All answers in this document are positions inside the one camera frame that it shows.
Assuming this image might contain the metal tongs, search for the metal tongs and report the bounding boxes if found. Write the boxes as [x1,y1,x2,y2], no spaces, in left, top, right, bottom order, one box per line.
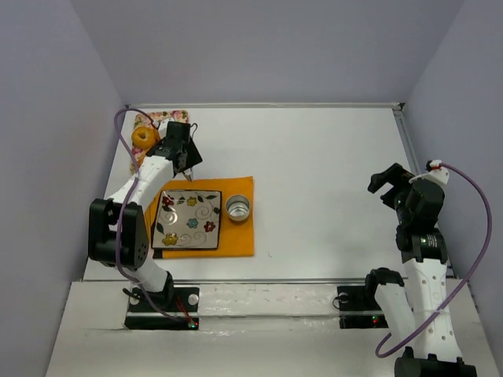
[182,123,199,181]

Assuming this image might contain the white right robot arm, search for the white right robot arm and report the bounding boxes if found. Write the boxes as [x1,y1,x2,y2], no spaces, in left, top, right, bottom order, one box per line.
[365,160,477,376]

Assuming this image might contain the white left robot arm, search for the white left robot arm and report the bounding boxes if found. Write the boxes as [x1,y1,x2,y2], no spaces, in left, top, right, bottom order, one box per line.
[88,121,202,293]

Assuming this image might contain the floral bread tray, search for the floral bread tray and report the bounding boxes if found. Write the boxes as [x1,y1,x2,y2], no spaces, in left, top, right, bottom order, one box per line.
[132,110,189,167]

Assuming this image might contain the square floral plate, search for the square floral plate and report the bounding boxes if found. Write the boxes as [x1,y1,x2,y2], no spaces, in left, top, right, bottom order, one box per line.
[151,190,222,251]

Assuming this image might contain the small metal cup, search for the small metal cup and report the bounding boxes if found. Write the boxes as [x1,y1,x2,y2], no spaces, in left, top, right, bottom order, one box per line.
[226,195,252,223]

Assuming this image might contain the orange cloth mat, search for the orange cloth mat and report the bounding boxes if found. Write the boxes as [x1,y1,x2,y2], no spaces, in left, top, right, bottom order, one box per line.
[145,177,255,259]

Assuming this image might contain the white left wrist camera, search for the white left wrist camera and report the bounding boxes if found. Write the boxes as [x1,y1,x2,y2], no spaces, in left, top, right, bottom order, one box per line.
[158,119,168,137]

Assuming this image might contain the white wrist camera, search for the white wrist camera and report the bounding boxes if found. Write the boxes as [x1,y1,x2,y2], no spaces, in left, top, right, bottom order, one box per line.
[158,119,168,137]
[409,159,450,188]

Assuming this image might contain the ring doughnut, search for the ring doughnut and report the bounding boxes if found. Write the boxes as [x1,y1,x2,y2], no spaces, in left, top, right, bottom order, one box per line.
[131,126,160,150]

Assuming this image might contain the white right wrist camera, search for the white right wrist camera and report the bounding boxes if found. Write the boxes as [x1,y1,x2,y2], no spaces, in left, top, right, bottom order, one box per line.
[409,159,450,188]

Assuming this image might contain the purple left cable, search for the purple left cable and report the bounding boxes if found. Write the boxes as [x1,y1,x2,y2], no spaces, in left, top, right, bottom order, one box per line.
[113,108,197,327]

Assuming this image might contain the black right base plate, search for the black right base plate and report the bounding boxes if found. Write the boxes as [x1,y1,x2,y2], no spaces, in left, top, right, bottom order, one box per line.
[332,285,388,329]

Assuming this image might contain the aluminium front rail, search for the aluminium front rail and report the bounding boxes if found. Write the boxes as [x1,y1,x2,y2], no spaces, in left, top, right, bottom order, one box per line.
[82,276,471,286]

